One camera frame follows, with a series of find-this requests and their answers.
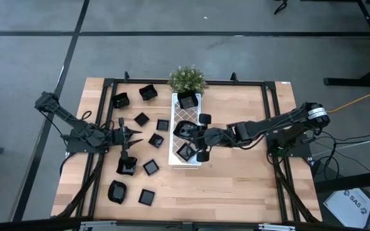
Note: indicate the black wavy square plate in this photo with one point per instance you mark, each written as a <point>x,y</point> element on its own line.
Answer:
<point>180,130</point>
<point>126,167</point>

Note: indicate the small black square plate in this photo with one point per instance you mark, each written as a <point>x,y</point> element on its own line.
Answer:
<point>156,140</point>
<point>185,152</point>
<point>146,197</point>
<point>141,119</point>
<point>162,124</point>
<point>151,167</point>

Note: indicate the black oval wavy plate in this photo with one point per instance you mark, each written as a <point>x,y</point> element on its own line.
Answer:
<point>117,191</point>

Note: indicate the black desk base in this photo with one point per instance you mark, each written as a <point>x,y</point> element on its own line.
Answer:
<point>348,81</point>

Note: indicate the black desk foot bar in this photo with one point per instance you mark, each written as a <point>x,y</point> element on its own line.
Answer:
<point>348,182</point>

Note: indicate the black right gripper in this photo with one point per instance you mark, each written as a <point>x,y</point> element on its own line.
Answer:
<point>214,137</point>

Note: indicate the silver bracket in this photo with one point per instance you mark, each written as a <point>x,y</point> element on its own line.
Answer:
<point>92,226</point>
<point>275,227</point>

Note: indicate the green potted plant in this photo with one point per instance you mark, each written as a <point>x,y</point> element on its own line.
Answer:
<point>188,80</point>

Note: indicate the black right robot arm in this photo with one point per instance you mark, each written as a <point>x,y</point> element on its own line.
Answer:
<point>268,125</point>

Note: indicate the black frame clamp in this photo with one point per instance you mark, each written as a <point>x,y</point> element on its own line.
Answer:
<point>126,76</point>
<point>234,77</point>

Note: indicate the white lattice rack shelf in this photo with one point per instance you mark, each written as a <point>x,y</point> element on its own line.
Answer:
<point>185,164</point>

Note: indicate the white printed paper sheet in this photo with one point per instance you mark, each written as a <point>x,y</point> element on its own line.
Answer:
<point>348,208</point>

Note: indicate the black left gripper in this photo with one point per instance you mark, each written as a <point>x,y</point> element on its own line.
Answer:
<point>120,136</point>

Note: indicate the deep black square bowl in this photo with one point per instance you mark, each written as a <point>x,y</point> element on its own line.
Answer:
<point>187,100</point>
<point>148,92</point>
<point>120,100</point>

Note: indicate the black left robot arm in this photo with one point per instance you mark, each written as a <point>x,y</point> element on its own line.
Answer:
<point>59,112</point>

